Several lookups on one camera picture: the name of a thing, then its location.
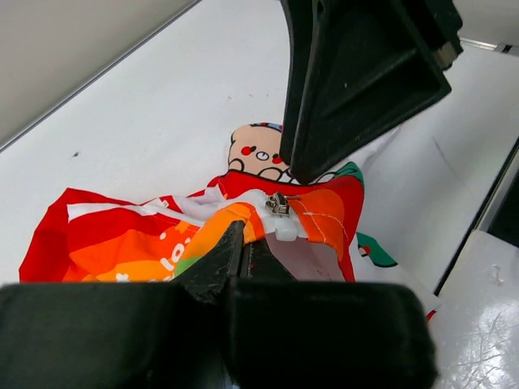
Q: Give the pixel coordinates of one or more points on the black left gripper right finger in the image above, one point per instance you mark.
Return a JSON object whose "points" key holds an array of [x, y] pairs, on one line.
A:
{"points": [[284, 333]]}

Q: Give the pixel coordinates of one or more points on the rainbow white children's jacket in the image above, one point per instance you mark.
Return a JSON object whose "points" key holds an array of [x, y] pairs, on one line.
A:
{"points": [[312, 230]]}

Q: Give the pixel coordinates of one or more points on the silver foil tape panel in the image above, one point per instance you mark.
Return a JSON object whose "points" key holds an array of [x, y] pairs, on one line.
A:
{"points": [[476, 328]]}

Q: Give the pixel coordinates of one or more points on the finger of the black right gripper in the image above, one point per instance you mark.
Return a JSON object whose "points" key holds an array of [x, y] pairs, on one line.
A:
{"points": [[359, 68]]}

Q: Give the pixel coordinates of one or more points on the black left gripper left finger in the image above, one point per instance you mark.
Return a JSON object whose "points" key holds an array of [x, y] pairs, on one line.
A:
{"points": [[119, 335]]}

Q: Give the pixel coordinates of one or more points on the aluminium frame rail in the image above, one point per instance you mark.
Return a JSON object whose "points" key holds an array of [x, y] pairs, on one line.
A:
{"points": [[499, 48]]}

